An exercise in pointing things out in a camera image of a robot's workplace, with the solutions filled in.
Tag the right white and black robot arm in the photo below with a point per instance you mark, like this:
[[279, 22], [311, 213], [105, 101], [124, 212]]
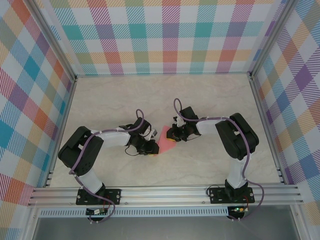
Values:
[[236, 172]]

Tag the pink paper sheet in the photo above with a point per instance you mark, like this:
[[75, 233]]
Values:
[[165, 146]]

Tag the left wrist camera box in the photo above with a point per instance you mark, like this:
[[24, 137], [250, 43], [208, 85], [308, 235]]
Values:
[[154, 132]]

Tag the thin aluminium wall rail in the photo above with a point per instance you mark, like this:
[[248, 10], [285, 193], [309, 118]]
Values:
[[162, 74]]

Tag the grey metal shelf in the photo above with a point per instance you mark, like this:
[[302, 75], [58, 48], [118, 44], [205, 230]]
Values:
[[162, 230]]

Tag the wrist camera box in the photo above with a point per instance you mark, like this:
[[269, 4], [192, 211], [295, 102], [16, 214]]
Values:
[[179, 121], [154, 132]]

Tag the aluminium side rail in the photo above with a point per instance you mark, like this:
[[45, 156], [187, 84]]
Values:
[[260, 105], [68, 105]]

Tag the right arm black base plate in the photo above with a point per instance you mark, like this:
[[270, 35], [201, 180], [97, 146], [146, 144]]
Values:
[[217, 196]]

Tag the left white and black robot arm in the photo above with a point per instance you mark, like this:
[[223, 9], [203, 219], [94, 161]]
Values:
[[112, 137]]

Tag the aluminium frame post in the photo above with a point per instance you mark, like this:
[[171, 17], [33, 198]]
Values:
[[268, 37], [55, 37]]

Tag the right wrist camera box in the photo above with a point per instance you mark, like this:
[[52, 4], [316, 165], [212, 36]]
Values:
[[179, 121]]

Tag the wide aluminium mounting rail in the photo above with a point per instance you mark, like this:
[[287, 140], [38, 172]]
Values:
[[162, 196]]

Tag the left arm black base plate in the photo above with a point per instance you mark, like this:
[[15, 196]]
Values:
[[116, 196]]

